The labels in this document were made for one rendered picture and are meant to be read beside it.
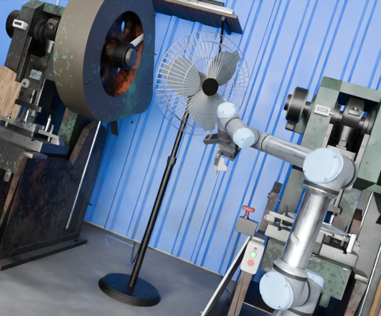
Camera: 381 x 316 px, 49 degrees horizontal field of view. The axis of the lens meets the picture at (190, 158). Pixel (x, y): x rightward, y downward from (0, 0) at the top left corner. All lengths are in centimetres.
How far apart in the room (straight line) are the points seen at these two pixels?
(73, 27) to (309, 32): 197
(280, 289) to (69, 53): 152
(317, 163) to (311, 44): 225
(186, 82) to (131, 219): 163
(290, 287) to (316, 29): 253
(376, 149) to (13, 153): 191
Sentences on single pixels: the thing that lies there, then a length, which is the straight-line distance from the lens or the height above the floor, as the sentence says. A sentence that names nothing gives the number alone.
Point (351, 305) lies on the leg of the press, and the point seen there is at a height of 51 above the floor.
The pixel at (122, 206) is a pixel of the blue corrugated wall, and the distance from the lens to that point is 368.
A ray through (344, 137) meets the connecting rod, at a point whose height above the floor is 123.
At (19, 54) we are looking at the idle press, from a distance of 275.
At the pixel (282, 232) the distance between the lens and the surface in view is 215.
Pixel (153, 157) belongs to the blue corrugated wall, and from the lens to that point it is 354.
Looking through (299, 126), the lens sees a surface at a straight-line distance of 239.
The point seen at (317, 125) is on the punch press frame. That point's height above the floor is 124.
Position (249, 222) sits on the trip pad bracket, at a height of 69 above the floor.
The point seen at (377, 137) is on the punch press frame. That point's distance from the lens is 219.
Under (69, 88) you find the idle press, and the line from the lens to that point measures 233.
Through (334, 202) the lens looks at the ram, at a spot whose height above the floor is 91.
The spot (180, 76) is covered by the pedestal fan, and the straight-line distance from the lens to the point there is 235.
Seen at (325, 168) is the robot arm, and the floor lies 103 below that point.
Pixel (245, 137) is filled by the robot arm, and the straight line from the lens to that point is 158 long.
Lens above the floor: 99
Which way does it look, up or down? 3 degrees down
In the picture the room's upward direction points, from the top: 18 degrees clockwise
